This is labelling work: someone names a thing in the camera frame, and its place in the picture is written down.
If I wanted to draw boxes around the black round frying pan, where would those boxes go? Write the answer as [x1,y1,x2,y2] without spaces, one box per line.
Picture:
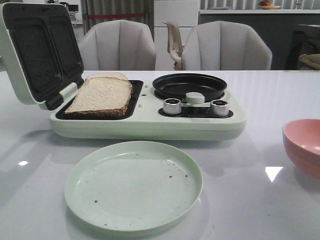
[152,73,228,102]

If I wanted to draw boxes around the beige upholstered chair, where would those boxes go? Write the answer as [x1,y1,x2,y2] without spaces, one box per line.
[78,19,156,71]
[182,20,273,71]

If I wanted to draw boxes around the dark grey counter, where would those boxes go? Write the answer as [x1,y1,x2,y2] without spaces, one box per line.
[198,9,320,70]

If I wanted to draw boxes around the mint green breakfast maker base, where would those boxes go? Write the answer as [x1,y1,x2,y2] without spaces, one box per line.
[50,79,247,141]

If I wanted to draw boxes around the mint green round plate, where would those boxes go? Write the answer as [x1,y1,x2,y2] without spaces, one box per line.
[64,141,203,234]

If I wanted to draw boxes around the left beige upholstered chair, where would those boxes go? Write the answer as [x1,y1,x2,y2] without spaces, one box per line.
[78,19,156,71]

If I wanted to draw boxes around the white cabinet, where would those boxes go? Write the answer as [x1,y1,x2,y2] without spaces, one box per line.
[153,0,200,71]

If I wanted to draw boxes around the pink bowl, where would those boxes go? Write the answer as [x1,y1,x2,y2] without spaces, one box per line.
[282,118,320,179]

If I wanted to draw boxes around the mint green sandwich maker lid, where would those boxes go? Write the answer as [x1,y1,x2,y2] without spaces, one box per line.
[0,2,84,110]

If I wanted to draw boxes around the beige office chair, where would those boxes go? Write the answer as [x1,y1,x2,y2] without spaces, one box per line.
[163,21,183,71]

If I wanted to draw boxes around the left silver control knob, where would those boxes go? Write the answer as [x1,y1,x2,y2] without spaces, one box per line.
[162,98,182,115]

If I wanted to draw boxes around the red barrier tape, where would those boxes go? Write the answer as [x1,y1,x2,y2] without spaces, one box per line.
[88,12,147,19]

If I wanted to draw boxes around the fruit plate on counter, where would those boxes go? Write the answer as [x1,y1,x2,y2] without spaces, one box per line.
[258,0,281,10]

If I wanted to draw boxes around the right silver control knob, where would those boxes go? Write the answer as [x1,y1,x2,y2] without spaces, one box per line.
[210,100,229,117]

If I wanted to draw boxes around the white bread slice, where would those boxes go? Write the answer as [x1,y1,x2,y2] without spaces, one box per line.
[85,72,129,83]
[65,76,133,117]

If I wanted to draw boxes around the right beige upholstered chair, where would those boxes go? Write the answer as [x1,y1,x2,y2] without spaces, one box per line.
[182,20,273,71]

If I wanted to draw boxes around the silver control knob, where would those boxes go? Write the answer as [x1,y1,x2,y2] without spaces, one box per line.
[210,100,229,117]
[162,98,182,115]

